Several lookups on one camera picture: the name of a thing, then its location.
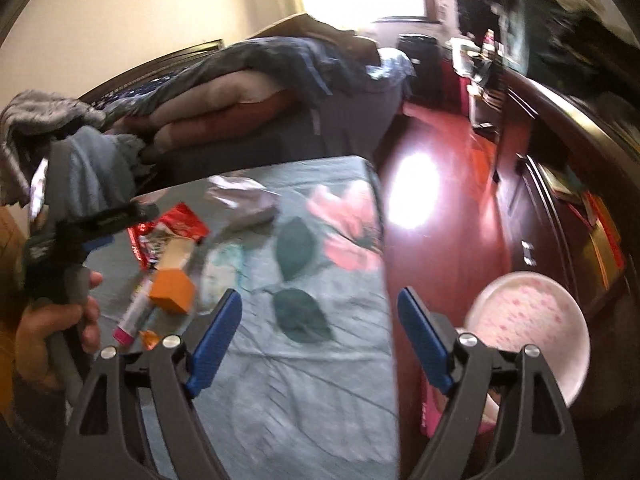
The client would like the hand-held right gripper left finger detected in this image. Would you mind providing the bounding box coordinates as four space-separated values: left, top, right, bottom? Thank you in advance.
56 287 244 480

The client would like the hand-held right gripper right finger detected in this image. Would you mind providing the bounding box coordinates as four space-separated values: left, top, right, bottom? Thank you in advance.
397 287 586 480

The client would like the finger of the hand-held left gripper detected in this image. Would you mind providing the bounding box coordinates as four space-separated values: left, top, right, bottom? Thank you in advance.
80 236 115 263
60 201 160 235

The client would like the red snack packet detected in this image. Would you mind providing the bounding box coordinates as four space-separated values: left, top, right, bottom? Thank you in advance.
127 202 211 271

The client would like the pale small box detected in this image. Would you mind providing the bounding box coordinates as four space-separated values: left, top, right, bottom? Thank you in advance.
155 237 196 273

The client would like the orange small box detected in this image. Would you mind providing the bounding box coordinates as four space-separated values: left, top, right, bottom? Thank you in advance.
149 269 197 315

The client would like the white green tissue packet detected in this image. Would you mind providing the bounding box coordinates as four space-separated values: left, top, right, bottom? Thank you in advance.
200 242 246 311

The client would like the pink-capped white tube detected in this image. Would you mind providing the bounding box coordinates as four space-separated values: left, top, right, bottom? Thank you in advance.
112 280 158 346

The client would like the white floral trash bin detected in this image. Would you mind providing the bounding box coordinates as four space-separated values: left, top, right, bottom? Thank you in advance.
420 271 591 436

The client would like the clear plastic wrapper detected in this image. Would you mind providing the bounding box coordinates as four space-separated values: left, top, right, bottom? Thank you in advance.
207 175 278 226

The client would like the person's left forearm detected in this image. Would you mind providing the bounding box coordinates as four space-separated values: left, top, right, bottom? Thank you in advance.
0 375 68 480

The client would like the person's left hand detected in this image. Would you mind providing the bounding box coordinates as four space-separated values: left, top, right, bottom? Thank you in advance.
15 270 104 393

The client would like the brown checked clothing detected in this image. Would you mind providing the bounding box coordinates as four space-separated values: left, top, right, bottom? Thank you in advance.
0 204 31 376

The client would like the blue grey cloth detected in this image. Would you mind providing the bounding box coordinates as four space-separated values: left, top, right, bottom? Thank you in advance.
65 125 148 216

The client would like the floral grey tablecloth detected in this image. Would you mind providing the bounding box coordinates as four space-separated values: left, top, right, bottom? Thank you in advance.
82 156 401 480

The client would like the grey knitted cloth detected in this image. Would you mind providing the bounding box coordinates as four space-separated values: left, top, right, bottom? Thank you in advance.
0 90 108 206

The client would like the pink folded quilt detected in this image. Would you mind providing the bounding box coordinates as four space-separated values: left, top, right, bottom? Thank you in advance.
120 72 296 161

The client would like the dark wooden headboard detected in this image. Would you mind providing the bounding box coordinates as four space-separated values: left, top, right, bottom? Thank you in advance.
75 39 224 106

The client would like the dark wooden cabinet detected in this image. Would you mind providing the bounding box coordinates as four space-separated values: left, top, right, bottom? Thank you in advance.
470 65 640 421

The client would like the green book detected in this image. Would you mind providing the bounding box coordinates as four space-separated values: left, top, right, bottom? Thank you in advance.
547 166 591 203

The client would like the red folder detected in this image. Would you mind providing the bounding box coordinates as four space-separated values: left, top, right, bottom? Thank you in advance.
582 192 626 273

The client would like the blue patterned blanket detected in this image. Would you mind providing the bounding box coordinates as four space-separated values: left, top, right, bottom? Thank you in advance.
95 35 416 121

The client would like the bed with grey sheet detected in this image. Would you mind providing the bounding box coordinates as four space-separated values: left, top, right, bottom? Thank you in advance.
150 75 416 196

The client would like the brown cloth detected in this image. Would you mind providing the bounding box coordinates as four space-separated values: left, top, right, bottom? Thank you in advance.
250 12 381 61

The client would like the black suitcase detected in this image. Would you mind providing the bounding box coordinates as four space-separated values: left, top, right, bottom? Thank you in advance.
397 32 441 98

